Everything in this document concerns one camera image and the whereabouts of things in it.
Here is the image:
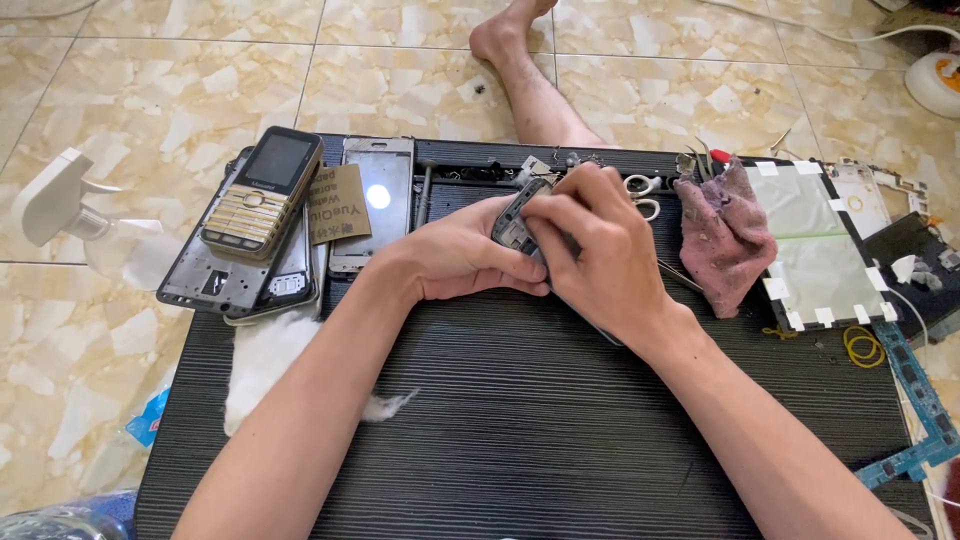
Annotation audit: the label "person's right hand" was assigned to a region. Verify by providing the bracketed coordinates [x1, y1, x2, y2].
[519, 161, 681, 355]

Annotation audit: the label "person's left hand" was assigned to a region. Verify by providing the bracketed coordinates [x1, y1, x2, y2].
[367, 192, 553, 306]

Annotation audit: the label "grey phone housing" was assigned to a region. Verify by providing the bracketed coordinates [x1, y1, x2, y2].
[490, 176, 625, 348]

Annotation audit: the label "metal tweezers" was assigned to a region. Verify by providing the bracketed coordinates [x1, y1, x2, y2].
[657, 258, 705, 294]
[677, 137, 716, 183]

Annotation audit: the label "person's bare leg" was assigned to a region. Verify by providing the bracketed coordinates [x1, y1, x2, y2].
[468, 0, 618, 149]

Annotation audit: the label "pink cloth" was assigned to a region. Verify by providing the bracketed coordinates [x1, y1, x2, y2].
[672, 156, 780, 321]

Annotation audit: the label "small grey screwdriver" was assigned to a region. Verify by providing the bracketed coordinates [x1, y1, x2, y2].
[414, 159, 441, 231]

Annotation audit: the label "smartphone with silver screen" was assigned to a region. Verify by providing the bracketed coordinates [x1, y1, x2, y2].
[327, 136, 416, 276]

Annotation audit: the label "brown sandpaper card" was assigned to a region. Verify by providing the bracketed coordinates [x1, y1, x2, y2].
[307, 163, 374, 246]

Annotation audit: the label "tablet screen with white tape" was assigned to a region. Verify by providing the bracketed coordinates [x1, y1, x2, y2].
[738, 159, 900, 334]

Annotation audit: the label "silver phone shell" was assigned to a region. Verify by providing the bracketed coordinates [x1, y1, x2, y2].
[223, 238, 330, 328]

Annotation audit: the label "black phone back part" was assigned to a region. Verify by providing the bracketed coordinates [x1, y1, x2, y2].
[253, 204, 318, 313]

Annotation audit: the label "yellow rubber band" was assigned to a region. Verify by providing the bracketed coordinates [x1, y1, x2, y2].
[842, 325, 888, 370]

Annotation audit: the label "gold keypad phone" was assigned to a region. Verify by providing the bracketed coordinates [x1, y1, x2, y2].
[198, 126, 326, 261]

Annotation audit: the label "white cotton wool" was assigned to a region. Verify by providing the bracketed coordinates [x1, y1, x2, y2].
[222, 310, 420, 438]

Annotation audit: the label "black tablet panel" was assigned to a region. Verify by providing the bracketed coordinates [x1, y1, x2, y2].
[862, 212, 960, 345]

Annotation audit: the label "white round device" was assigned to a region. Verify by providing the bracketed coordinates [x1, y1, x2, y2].
[903, 50, 960, 120]

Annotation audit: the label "blue circuit board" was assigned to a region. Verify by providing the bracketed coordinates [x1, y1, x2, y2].
[853, 321, 960, 491]

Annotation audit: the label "blue plastic wrapper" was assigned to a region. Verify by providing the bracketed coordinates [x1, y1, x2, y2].
[123, 385, 173, 450]

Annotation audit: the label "white spray bottle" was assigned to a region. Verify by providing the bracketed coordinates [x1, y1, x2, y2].
[10, 147, 186, 293]

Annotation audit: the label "clear plastic bottle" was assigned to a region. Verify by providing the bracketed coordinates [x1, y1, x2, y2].
[0, 489, 139, 540]

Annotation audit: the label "white handled scissors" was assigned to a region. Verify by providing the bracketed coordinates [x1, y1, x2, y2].
[621, 174, 666, 224]

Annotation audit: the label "white phone frame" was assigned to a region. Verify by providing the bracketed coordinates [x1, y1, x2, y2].
[827, 157, 932, 243]

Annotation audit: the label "white cable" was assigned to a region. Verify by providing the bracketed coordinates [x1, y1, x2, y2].
[696, 0, 960, 46]

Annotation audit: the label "large grey phone frame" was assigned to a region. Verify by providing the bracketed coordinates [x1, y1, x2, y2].
[156, 146, 316, 320]

